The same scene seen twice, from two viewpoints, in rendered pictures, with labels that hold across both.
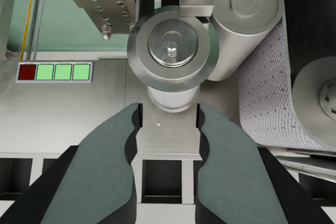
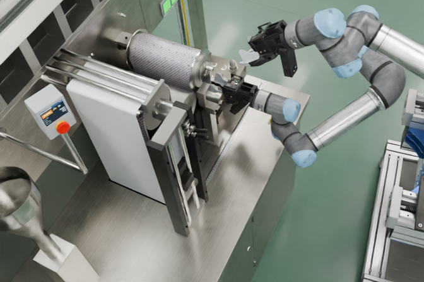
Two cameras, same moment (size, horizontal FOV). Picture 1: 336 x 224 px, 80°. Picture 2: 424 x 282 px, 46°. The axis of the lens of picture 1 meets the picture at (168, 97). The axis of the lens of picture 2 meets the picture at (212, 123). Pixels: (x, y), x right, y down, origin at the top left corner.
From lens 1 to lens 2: 150 cm
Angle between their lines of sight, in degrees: 60
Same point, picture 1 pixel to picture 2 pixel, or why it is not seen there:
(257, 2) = not seen: hidden behind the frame
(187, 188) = not seen: outside the picture
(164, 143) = (114, 4)
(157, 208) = not seen: outside the picture
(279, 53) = not seen: hidden behind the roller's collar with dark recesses
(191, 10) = (205, 86)
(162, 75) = (204, 57)
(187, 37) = (203, 77)
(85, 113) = not seen: outside the picture
